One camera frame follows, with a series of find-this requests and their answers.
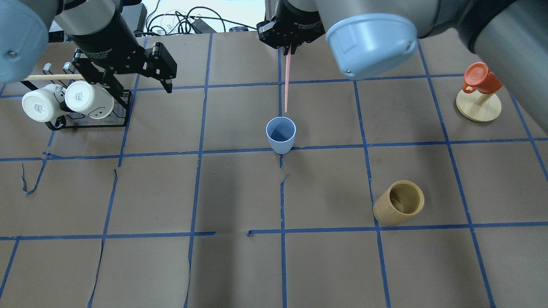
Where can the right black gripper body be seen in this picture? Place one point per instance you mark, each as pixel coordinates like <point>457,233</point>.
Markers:
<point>298,26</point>

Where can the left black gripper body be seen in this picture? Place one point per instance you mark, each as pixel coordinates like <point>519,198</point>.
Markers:
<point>104,45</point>

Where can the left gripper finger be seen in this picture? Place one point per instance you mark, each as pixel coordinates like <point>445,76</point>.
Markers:
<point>164,67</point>
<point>93,75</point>

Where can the pink chopstick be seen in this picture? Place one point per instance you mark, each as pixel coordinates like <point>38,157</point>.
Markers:
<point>287,81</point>

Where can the light blue plastic cup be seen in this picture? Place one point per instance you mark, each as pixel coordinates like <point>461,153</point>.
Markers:
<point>281,132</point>

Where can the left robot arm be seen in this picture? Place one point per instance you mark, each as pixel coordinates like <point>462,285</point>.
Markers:
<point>95,26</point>

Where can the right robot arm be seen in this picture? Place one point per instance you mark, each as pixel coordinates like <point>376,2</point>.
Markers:
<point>370,37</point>

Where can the white mug with face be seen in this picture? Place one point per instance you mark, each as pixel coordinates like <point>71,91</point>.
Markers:
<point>87,99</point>

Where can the black power brick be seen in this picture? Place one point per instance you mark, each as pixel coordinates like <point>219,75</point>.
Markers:
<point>135,17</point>

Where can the white mug outer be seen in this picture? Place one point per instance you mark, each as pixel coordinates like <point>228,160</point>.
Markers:
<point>44,104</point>

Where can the orange mug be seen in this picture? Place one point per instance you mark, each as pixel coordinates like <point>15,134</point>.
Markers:
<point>481,78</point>

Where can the wooden mug tree stand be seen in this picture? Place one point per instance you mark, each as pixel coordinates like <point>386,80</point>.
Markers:
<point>478,107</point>

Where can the bamboo cylinder holder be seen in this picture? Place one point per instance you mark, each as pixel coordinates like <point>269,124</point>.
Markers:
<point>401,201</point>

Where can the black wire mug rack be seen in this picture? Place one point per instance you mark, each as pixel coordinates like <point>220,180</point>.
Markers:
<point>72,120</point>

